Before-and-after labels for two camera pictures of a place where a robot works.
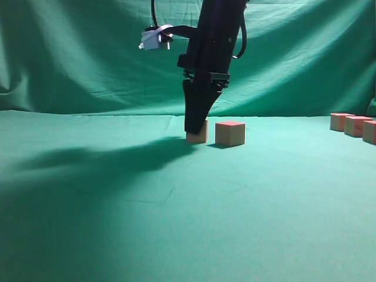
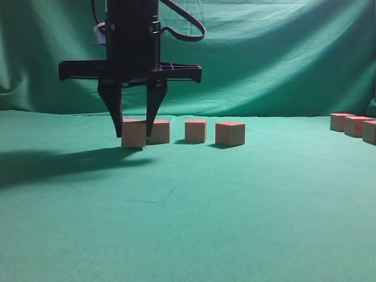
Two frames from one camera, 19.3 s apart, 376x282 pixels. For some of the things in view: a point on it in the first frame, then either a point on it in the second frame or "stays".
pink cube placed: (230, 133) stays
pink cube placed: (200, 137) stays
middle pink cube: (353, 125) stays
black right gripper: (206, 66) → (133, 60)
